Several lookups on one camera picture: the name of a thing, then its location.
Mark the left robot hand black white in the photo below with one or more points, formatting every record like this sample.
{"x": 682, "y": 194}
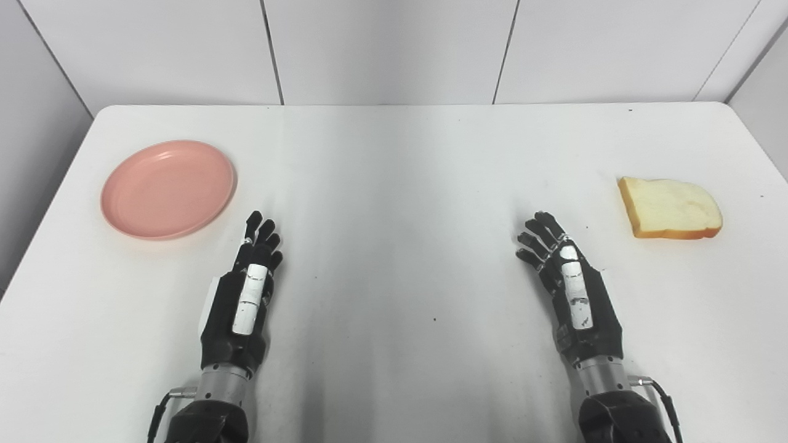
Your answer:
{"x": 237, "y": 329}

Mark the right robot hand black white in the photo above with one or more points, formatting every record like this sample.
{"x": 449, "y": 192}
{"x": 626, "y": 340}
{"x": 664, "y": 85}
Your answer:
{"x": 585, "y": 320}

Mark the slice of white bread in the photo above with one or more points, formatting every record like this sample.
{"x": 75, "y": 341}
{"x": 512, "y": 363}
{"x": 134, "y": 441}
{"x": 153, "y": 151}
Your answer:
{"x": 668, "y": 207}

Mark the pink round plate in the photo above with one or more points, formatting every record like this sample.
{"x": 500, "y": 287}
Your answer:
{"x": 167, "y": 189}

